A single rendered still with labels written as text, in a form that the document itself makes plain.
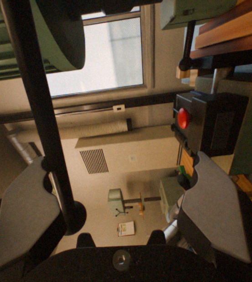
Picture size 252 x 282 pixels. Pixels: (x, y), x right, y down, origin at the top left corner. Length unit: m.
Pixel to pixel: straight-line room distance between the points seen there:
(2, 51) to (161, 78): 1.52
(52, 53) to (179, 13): 0.15
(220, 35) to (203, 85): 0.09
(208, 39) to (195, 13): 0.05
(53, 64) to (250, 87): 0.23
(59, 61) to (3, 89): 1.87
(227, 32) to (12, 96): 1.99
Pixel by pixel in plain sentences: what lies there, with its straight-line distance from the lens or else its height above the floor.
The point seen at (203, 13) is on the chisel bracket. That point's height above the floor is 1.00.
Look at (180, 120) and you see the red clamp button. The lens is 0.21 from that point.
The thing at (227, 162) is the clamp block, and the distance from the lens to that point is 0.26.
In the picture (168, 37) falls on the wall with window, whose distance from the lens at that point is 1.63.
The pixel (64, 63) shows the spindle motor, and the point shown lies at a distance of 0.21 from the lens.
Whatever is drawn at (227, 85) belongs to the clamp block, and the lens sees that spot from 0.24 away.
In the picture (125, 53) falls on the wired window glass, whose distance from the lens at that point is 1.64.
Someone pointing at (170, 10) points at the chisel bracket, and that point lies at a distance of 0.23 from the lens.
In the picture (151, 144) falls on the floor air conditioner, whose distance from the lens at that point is 1.64.
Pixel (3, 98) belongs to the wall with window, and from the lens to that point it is 2.12.
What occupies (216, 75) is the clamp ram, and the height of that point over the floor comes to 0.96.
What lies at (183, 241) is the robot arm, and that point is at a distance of 0.48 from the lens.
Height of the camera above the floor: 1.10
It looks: 3 degrees up
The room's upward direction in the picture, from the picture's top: 97 degrees counter-clockwise
